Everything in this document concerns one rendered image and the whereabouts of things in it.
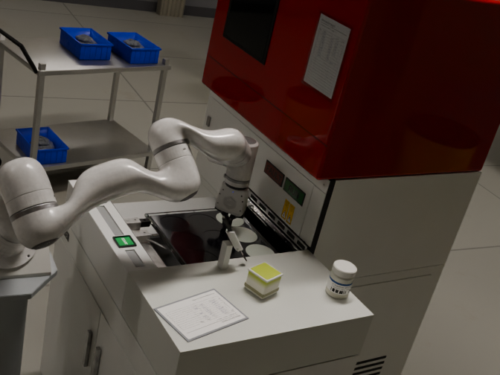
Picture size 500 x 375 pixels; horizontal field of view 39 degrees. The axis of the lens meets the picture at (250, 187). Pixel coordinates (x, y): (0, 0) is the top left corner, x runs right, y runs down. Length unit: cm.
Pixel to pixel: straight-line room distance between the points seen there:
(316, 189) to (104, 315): 76
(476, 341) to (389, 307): 135
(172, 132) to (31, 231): 44
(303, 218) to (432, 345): 172
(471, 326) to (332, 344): 217
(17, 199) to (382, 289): 141
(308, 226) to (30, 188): 93
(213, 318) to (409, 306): 114
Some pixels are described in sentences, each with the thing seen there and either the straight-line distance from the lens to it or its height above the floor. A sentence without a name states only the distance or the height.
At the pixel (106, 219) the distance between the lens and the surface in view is 228.
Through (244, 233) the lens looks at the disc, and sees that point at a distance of 246.
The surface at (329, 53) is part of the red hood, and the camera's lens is 214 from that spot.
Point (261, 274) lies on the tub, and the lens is 202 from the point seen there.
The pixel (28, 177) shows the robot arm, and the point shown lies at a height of 125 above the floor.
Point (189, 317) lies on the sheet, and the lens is 190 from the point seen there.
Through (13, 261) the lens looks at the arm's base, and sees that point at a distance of 220.
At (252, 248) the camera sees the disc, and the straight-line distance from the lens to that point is 239.
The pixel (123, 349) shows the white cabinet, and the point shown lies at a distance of 214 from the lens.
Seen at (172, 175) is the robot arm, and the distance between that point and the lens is 188.
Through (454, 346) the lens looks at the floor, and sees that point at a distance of 397.
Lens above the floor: 210
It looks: 25 degrees down
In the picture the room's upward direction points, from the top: 14 degrees clockwise
